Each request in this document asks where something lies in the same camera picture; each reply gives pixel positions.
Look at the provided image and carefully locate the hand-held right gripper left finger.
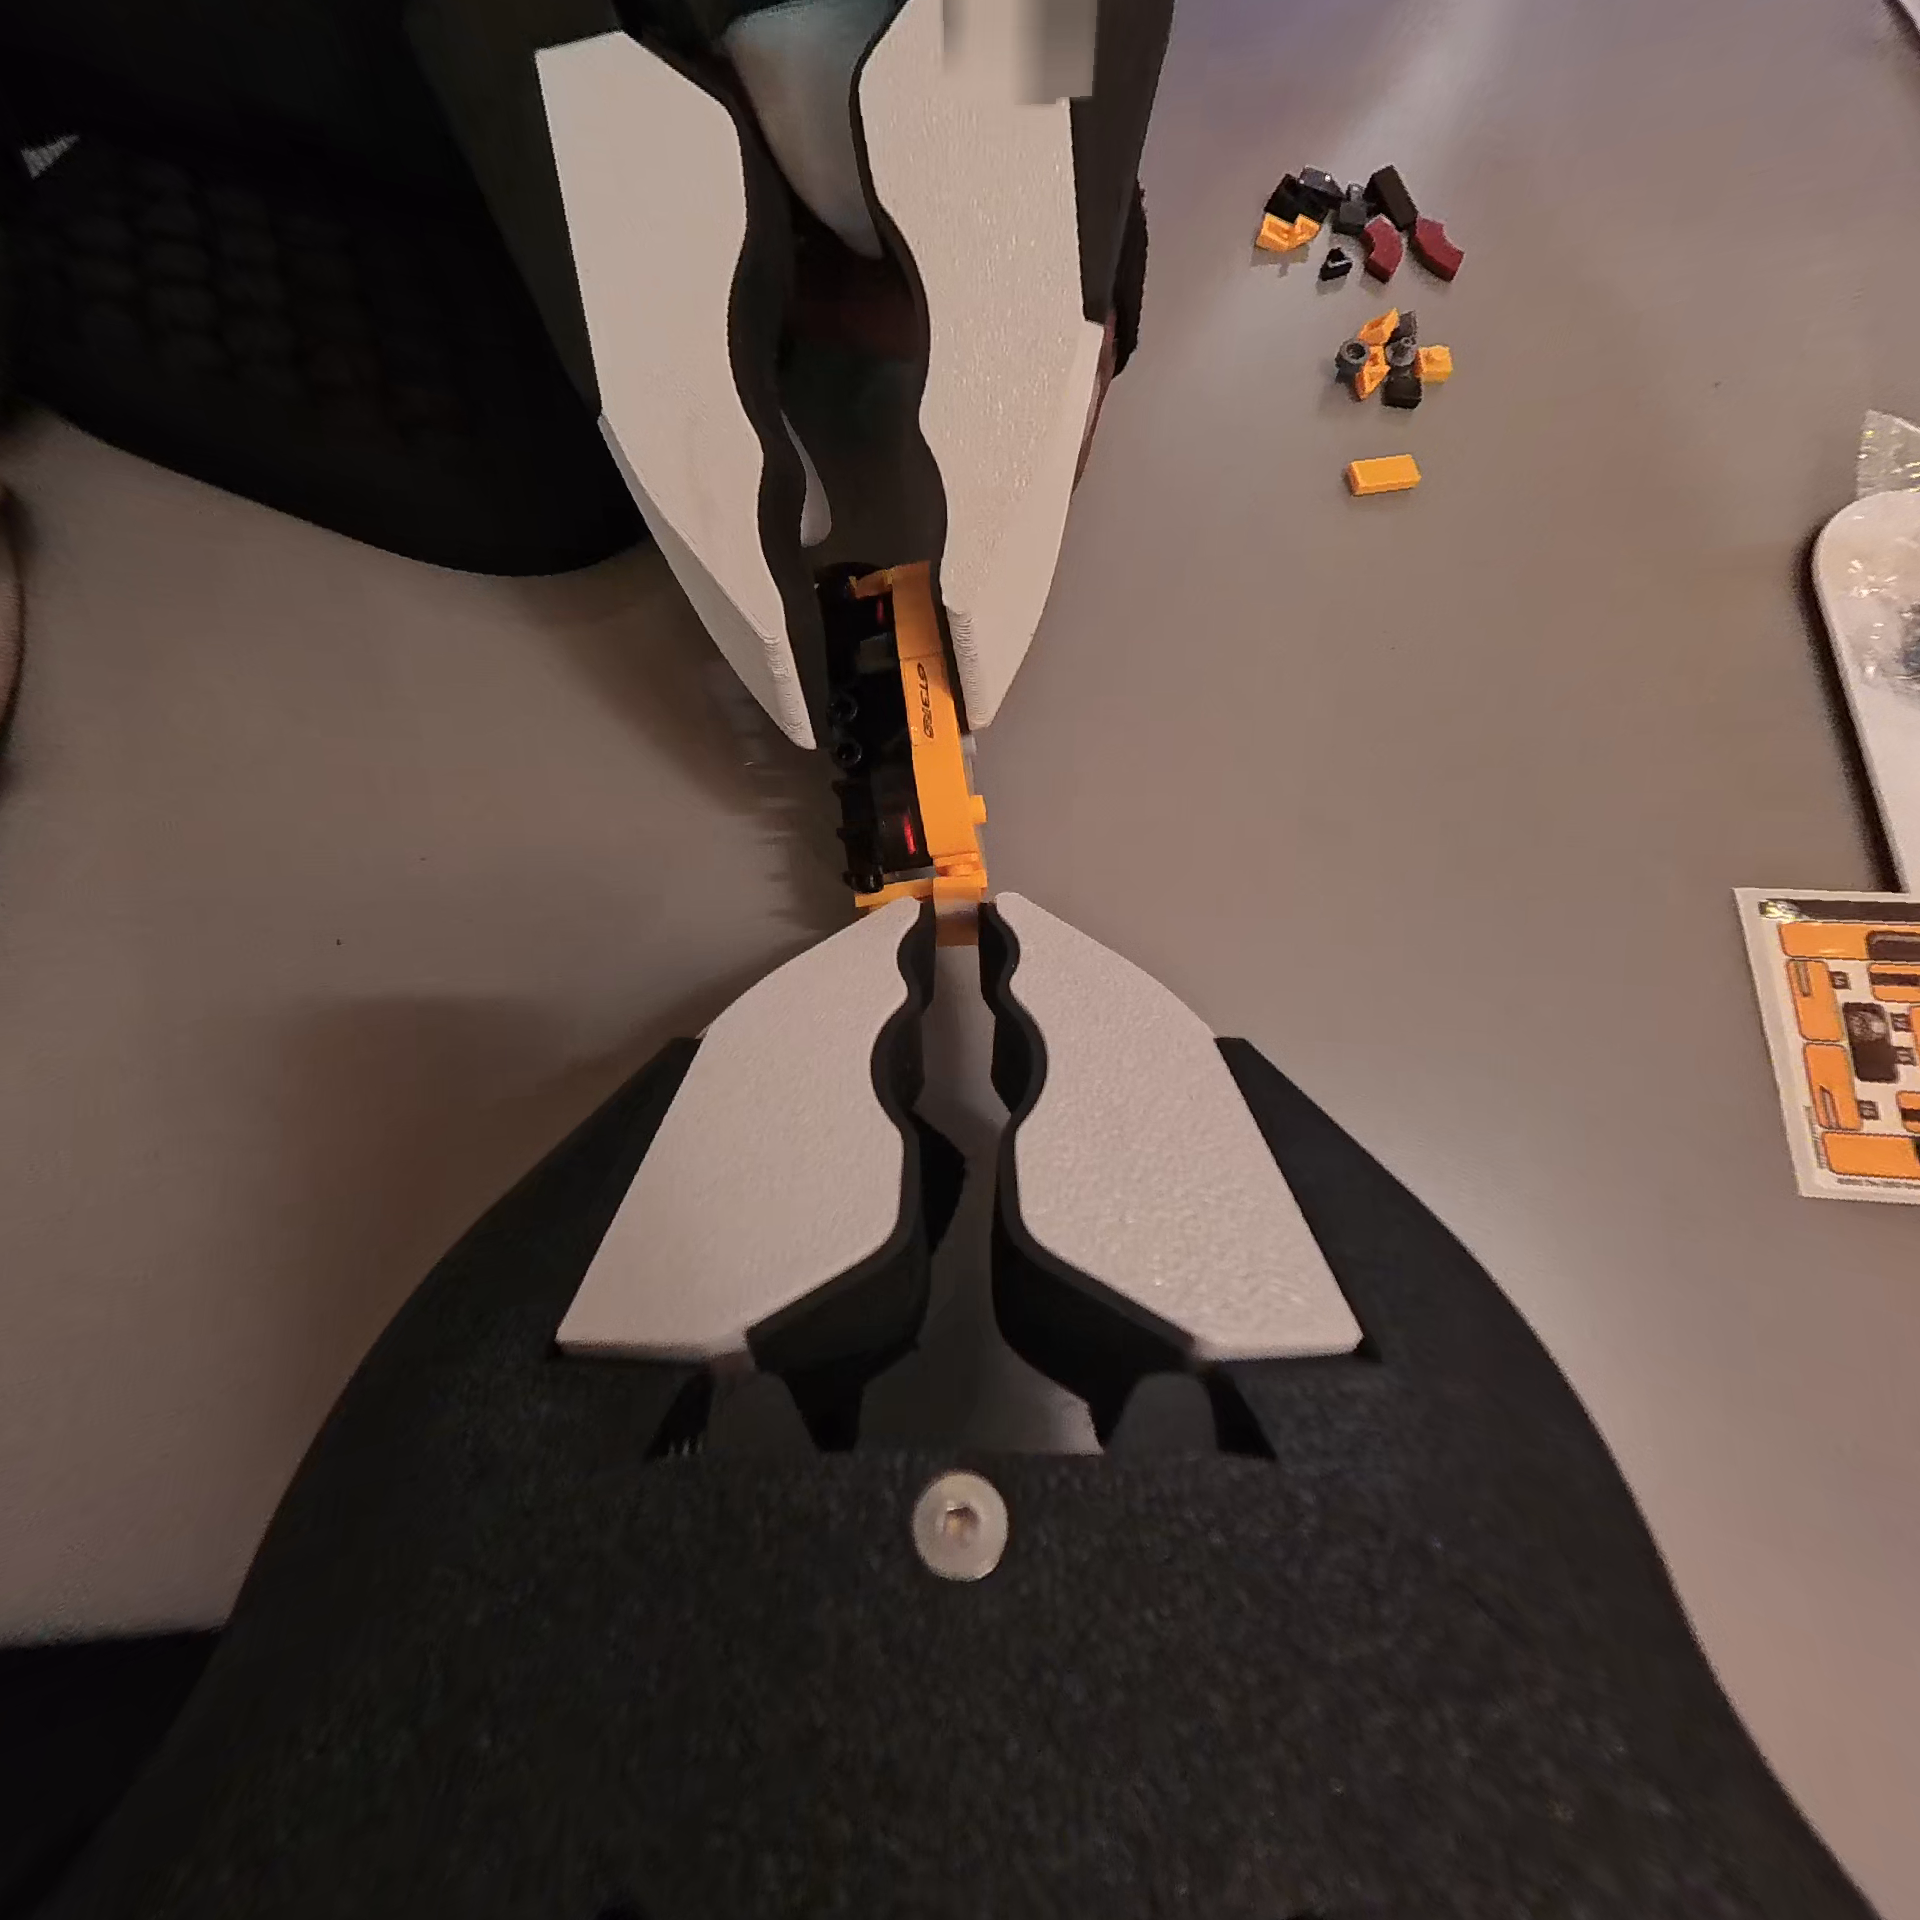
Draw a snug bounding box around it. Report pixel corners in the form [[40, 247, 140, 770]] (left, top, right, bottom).
[[556, 902, 929, 1367]]

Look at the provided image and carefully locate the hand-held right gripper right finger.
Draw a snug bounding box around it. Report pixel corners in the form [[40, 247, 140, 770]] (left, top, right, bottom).
[[982, 891, 1368, 1367]]

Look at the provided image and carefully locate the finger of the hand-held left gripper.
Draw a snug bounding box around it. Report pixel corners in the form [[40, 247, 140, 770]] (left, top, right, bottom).
[[534, 30, 826, 752], [858, 0, 1114, 729]]

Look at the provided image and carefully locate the orange black lego car assembly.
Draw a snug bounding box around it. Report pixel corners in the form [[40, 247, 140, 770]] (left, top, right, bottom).
[[817, 558, 992, 951]]

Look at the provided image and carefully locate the pile of loose lego pieces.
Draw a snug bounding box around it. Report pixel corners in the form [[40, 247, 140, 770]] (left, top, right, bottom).
[[1252, 162, 1469, 501]]

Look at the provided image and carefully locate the orange sticker sheet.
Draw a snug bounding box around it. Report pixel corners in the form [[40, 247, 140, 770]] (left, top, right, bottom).
[[1736, 885, 1920, 1205]]

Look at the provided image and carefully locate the clear bag of dark pieces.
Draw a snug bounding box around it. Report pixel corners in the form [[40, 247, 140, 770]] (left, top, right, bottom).
[[1852, 408, 1920, 694]]

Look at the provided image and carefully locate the white desk stand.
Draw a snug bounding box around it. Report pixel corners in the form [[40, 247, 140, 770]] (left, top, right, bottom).
[[1808, 496, 1920, 894]]

